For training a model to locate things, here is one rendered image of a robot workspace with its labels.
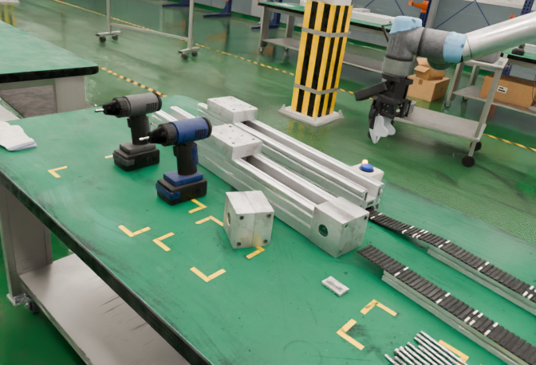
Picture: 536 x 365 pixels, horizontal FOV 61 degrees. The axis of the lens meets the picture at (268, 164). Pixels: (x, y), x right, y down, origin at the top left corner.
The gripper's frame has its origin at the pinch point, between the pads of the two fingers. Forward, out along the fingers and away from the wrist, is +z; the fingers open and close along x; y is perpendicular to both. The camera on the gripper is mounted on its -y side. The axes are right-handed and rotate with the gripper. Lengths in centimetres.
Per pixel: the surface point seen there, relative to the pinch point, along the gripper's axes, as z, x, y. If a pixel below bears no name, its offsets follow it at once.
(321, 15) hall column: -6, 211, -217
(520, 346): 13, -32, 60
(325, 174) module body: 8.7, -17.9, -1.6
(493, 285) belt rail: 15, -15, 48
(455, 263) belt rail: 15.5, -14.4, 38.8
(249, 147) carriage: 5.0, -31.4, -20.1
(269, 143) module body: 8.4, -17.9, -26.1
